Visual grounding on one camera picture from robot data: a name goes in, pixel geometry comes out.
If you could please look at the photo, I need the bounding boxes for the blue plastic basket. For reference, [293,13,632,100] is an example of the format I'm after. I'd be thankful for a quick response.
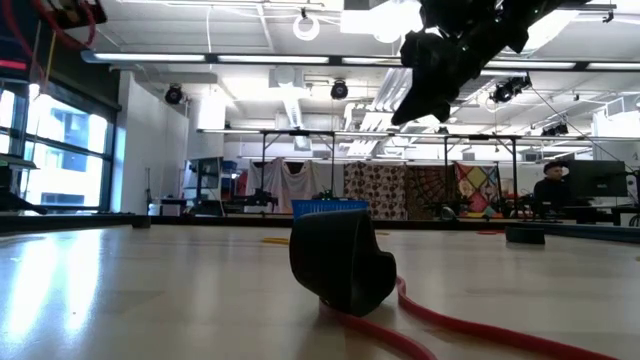
[291,198,371,224]

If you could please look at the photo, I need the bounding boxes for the brown patterned hanging cloth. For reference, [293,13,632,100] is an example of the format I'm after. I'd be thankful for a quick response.
[342,160,407,221]

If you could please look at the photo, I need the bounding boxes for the colourful patterned cloth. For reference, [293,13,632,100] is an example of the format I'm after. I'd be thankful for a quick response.
[452,160,501,214]

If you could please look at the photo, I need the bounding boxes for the grey desk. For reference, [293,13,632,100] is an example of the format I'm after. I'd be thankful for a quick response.
[0,153,40,171]

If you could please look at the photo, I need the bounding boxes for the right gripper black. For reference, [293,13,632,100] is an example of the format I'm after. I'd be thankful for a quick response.
[391,19,531,125]

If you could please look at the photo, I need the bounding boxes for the person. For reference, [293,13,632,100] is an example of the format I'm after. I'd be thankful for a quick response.
[532,159,574,211]

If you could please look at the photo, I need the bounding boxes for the monitor with red bar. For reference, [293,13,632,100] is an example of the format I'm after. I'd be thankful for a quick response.
[0,0,44,84]

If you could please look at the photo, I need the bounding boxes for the white hanging cloth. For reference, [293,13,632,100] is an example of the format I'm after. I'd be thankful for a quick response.
[243,157,346,215]

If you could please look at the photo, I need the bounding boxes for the black ceiling spotlight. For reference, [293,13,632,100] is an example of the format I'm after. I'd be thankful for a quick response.
[163,83,184,106]
[540,122,570,138]
[329,78,350,101]
[488,74,532,105]

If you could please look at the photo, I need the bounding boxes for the silver ventilation duct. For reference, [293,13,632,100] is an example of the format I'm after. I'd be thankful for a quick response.
[452,9,609,106]

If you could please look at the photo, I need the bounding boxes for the overhead beam with light strips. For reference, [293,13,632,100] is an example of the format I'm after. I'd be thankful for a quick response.
[81,48,640,72]

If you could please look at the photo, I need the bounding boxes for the black background monitor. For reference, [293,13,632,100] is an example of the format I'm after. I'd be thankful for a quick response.
[567,158,632,199]

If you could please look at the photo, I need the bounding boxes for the workstation cart with monitor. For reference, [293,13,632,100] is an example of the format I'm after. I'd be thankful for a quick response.
[182,155,226,217]

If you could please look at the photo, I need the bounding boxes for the white ring ceiling fixture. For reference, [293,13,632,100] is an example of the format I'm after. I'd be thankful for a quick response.
[292,14,321,43]

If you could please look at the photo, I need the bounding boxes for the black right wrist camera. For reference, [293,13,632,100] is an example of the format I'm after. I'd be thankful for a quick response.
[398,29,437,76]

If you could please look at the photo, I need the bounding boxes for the large window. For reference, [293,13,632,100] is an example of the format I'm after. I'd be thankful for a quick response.
[0,82,117,214]

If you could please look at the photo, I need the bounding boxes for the black ceiling rail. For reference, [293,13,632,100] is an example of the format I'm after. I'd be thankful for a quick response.
[574,2,617,24]

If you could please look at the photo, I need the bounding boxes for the black background rig frame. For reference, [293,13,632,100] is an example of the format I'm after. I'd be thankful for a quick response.
[394,132,525,216]
[197,127,337,216]

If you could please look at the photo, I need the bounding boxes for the dark orange patterned cloth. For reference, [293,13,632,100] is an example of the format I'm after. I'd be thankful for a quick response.
[404,164,457,219]

